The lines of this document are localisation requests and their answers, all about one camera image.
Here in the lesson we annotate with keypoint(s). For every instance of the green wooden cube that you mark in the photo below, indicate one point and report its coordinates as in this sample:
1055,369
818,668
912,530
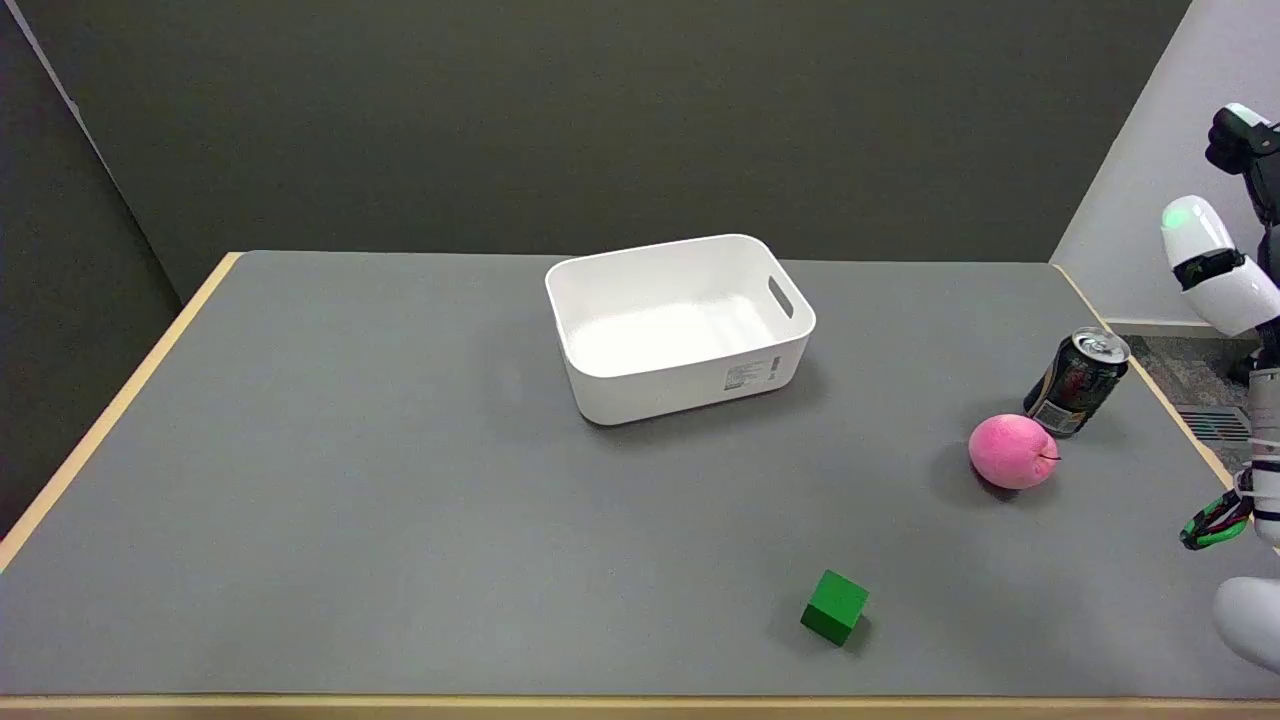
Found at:
832,606

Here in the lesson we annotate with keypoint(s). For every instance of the black soda can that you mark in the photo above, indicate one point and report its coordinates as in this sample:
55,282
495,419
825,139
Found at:
1076,385

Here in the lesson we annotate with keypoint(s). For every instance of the black chair caster leg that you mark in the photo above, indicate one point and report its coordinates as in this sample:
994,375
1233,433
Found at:
1246,368

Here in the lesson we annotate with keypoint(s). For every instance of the pink toy peach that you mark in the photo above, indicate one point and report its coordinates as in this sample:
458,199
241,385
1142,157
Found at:
1010,452

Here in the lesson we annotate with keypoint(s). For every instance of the metal floor vent grille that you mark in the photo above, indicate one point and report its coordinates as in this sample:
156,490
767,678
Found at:
1215,424

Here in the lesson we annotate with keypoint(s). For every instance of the white plastic storage bin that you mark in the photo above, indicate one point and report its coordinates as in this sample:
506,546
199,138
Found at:
640,390

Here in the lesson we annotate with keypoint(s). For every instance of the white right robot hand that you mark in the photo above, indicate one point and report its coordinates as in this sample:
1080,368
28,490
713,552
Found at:
1215,275

